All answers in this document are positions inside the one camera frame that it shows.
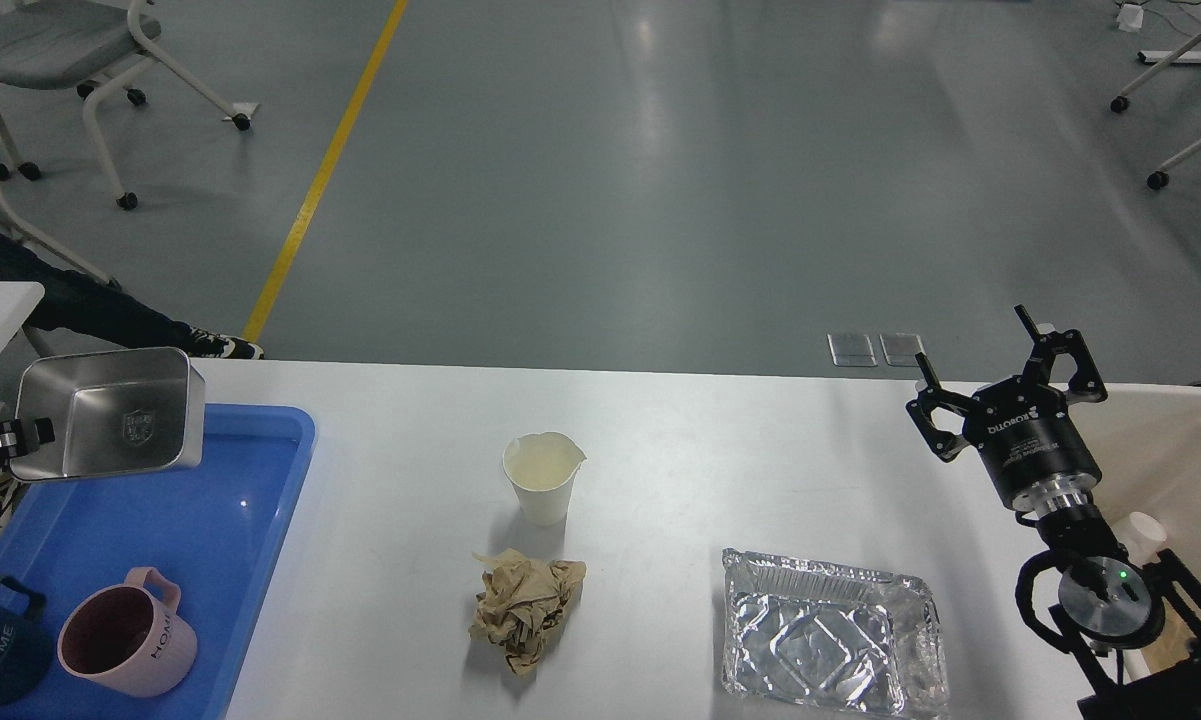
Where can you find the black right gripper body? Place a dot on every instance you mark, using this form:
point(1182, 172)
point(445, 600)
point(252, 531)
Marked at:
point(1025, 436)

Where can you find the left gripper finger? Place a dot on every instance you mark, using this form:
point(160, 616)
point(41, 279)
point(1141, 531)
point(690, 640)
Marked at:
point(35, 433)

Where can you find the square steel tray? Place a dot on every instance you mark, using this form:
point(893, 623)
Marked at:
point(113, 413)

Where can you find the pink ceramic mug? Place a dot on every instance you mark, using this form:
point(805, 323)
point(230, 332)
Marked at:
point(129, 637)

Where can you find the aluminium foil container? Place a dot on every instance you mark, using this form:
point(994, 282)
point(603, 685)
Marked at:
point(832, 637)

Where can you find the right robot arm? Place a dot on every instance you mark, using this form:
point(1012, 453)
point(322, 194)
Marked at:
point(1084, 594)

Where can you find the beige plastic bin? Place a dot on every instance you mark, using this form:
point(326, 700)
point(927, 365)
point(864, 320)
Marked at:
point(1147, 442)

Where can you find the right floor socket plate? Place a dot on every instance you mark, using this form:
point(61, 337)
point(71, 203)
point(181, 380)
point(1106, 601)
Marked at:
point(901, 349)

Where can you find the floor socket plate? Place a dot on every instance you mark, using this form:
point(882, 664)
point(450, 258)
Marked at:
point(854, 350)
point(901, 349)

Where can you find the left floor socket plate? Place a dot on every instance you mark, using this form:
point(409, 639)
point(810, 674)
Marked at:
point(854, 350)

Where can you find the person in jeans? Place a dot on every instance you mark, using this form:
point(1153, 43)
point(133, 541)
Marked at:
point(75, 302)

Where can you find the paper cup in bin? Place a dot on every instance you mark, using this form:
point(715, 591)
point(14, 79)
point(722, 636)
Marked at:
point(1141, 535)

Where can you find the blue plastic tray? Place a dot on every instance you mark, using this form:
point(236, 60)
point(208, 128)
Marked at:
point(215, 530)

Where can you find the dark blue mug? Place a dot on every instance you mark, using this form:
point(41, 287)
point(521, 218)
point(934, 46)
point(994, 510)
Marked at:
point(27, 650)

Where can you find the grey office chair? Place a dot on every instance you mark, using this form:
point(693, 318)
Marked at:
point(52, 45)

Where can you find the white paper cup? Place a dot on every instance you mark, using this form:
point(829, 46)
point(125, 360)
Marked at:
point(541, 468)

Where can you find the crumpled brown paper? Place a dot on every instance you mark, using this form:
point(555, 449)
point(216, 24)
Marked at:
point(523, 605)

